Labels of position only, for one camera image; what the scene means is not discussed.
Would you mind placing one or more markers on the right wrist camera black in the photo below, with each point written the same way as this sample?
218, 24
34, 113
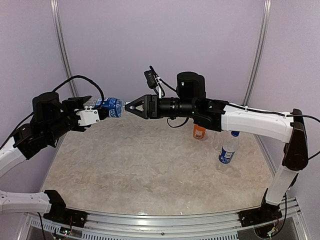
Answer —
150, 79

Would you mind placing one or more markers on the blue label bottle standing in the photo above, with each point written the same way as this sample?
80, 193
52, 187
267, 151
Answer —
229, 147

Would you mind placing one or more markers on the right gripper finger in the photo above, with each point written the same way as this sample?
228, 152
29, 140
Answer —
140, 101
133, 110

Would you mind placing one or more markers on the right aluminium post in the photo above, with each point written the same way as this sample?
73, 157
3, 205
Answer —
258, 52

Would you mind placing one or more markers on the orange drink bottle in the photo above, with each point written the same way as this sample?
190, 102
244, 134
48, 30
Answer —
198, 132

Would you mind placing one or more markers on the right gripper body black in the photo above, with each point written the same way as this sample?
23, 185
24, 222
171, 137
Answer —
154, 113

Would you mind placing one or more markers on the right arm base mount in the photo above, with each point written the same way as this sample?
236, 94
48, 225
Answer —
262, 214

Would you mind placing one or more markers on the blue label bottle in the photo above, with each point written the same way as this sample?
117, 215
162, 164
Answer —
110, 107
229, 147

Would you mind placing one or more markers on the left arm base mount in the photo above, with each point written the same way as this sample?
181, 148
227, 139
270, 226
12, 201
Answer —
65, 212

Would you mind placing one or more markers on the clear empty bottle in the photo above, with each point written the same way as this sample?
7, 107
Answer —
218, 140

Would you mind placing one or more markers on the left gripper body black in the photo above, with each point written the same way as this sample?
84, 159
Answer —
66, 103

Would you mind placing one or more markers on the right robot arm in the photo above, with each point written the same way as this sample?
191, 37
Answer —
219, 115

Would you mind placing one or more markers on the aluminium front rail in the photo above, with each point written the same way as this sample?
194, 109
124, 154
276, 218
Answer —
111, 226

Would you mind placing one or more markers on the aluminium post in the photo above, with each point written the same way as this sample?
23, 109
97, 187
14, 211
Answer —
258, 52
54, 5

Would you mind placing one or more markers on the left aluminium post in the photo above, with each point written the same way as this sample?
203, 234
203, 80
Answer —
54, 5

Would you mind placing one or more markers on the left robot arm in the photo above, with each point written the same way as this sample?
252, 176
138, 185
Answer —
51, 119

